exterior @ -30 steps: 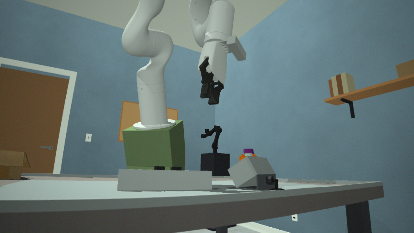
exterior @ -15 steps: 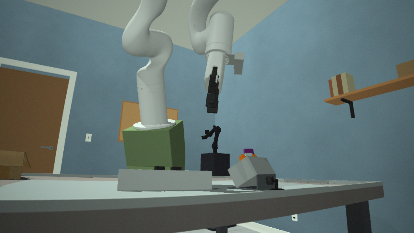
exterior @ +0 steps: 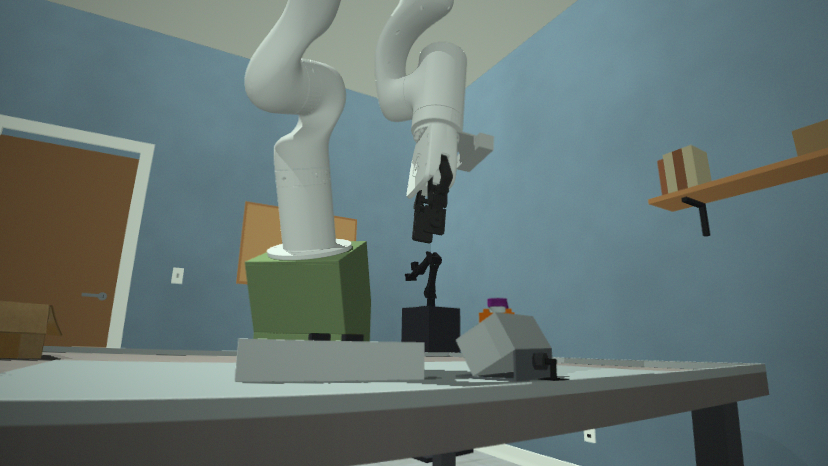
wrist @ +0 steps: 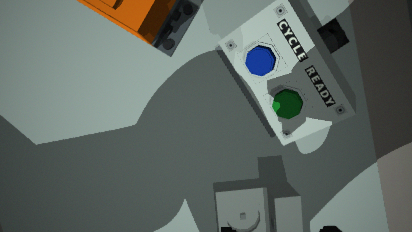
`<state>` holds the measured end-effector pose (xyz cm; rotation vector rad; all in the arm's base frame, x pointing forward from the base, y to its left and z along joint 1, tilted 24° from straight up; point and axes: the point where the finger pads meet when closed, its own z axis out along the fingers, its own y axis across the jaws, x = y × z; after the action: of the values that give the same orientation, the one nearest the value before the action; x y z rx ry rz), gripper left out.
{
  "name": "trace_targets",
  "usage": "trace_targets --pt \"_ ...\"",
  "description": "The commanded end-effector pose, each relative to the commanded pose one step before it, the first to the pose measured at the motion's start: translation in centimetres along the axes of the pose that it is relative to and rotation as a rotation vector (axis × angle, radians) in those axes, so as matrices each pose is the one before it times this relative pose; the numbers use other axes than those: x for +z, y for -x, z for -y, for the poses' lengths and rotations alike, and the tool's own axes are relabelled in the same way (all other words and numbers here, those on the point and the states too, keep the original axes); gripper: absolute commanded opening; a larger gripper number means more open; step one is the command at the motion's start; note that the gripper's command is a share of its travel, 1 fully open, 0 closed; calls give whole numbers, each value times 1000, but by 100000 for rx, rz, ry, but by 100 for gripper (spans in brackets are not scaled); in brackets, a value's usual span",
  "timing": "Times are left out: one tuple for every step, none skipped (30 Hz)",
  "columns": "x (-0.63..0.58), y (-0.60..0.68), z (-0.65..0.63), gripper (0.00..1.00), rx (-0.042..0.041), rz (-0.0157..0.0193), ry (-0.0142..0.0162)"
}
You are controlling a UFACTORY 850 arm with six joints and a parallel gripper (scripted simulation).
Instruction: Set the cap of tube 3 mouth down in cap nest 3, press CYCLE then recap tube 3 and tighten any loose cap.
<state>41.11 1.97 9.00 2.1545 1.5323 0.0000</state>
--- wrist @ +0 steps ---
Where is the grey tray with round recesses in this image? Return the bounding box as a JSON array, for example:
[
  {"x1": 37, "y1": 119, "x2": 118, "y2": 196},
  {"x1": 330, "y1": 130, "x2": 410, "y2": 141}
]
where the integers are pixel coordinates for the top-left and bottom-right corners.
[{"x1": 215, "y1": 182, "x2": 303, "y2": 232}]

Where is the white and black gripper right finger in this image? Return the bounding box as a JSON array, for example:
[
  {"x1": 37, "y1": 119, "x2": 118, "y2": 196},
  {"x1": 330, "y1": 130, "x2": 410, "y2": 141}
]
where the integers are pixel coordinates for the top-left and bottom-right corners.
[{"x1": 319, "y1": 226, "x2": 342, "y2": 232}]

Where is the white key housing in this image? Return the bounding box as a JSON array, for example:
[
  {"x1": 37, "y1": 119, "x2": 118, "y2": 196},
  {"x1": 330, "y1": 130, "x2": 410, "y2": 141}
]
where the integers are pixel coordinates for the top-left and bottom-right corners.
[{"x1": 215, "y1": 0, "x2": 356, "y2": 146}]

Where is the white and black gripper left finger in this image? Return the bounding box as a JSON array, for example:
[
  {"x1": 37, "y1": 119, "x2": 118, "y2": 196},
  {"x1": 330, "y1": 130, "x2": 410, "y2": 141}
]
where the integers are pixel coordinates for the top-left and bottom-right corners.
[{"x1": 221, "y1": 227, "x2": 236, "y2": 232}]

